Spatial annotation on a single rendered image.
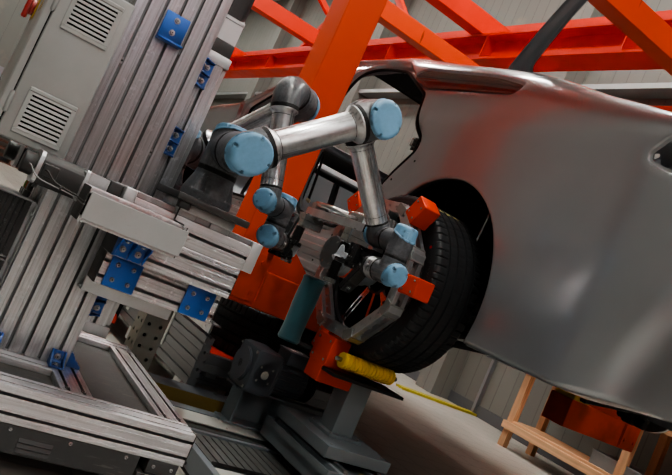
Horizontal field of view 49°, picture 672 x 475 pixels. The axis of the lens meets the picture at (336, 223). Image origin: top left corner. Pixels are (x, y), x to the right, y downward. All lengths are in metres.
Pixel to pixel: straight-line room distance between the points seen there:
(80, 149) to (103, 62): 0.25
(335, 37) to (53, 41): 1.33
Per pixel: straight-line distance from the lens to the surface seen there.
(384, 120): 2.14
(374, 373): 2.77
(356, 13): 3.17
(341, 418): 2.89
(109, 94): 2.19
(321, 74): 3.07
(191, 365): 3.18
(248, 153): 1.96
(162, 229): 1.93
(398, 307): 2.59
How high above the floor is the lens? 0.78
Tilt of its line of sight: 4 degrees up
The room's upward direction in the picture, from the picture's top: 24 degrees clockwise
